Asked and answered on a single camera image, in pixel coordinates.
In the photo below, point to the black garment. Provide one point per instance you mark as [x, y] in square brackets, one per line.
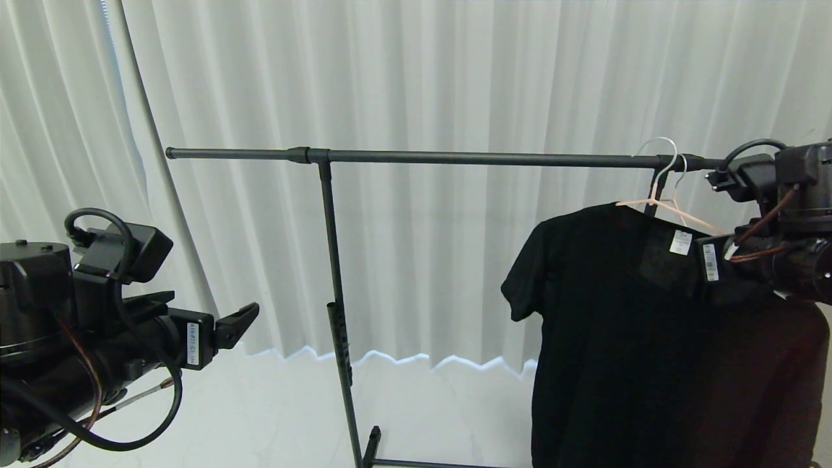
[617, 357]

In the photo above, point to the white curtain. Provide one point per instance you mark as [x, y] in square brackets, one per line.
[422, 78]

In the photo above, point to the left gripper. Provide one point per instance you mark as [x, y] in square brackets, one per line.
[195, 341]

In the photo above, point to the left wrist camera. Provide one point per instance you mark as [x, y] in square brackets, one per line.
[143, 250]

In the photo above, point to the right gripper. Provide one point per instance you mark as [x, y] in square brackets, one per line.
[799, 270]

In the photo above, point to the black clothes rack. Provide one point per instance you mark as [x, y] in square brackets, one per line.
[455, 156]

